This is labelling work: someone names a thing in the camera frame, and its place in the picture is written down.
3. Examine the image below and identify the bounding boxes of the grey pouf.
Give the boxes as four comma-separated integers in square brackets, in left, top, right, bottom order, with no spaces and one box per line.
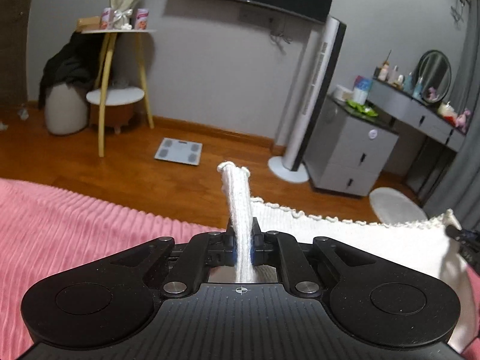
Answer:
[44,82,89,136]

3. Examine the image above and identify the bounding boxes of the white round stool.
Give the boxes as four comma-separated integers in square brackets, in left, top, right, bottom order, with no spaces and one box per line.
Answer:
[369,187,428,224]

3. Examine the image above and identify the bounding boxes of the grey bathroom scale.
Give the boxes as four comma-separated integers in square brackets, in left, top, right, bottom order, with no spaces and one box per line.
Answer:
[154,137,203,166]

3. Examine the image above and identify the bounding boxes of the round black-framed mirror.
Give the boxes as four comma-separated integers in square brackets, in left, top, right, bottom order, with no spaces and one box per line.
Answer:
[416,49,453,102]

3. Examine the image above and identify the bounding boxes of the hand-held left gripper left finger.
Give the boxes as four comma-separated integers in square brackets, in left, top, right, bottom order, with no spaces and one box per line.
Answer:
[109,219,238,301]

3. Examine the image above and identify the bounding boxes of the white jar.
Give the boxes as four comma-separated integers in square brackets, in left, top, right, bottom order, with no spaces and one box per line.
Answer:
[437,101,457,119]

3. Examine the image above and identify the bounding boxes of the pink ribbed blanket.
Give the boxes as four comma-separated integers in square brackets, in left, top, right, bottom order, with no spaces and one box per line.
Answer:
[0,178,480,360]

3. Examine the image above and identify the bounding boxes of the grey drawer cabinet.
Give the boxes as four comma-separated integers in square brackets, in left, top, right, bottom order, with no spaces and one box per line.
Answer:
[303,94,400,198]

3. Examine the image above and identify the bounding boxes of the grey curtain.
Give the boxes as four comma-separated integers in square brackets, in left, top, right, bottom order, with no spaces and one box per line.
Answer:
[419,0,480,211]

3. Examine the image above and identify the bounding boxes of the pink plush toy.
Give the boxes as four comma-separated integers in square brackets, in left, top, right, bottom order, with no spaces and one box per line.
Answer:
[455,109,472,134]

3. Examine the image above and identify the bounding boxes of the green leaf-shaped tray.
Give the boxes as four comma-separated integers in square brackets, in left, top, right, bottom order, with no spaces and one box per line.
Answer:
[346,100,380,117]

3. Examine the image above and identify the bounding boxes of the white ribbed knit sweater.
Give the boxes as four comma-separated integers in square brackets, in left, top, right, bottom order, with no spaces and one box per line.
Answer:
[217,161,471,351]

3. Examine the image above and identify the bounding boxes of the reed diffuser bottle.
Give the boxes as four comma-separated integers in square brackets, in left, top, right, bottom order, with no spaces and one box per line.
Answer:
[373,50,393,82]

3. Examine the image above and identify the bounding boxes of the grey vanity desk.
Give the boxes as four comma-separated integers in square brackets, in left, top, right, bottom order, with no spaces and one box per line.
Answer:
[369,79,468,196]

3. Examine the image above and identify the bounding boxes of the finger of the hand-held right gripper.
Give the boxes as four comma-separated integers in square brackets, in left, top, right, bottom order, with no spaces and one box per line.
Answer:
[445,225,468,241]

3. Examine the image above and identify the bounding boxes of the black clothes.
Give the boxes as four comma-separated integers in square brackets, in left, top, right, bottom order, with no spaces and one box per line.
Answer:
[38,31,104,100]

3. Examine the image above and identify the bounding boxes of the brown cardboard box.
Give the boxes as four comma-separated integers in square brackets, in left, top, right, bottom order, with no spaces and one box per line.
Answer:
[76,17,101,31]

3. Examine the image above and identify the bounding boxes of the white tower fan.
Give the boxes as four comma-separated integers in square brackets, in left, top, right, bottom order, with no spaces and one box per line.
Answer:
[268,14,348,184]

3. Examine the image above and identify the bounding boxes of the brown footed tub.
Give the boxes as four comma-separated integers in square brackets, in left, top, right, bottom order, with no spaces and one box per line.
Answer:
[89,99,134,134]

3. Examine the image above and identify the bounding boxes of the yellow-legged round side table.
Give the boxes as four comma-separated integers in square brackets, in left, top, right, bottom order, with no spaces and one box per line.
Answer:
[77,28,158,158]

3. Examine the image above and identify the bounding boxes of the dark wooden door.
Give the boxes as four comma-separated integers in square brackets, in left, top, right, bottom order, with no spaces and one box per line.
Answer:
[0,0,38,106]

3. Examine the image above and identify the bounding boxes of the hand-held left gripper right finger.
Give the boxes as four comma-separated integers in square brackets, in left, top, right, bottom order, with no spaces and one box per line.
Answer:
[249,217,376,301]

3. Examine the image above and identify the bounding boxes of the black television cables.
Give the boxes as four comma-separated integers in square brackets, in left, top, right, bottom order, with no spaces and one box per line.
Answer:
[268,17,297,46]

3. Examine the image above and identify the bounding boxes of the white round container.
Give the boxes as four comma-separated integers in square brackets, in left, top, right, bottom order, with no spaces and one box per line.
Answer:
[333,84,355,102]

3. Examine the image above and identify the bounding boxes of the blue and white tissue pack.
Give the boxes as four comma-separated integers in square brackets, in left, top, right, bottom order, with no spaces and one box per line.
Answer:
[352,75,373,104]

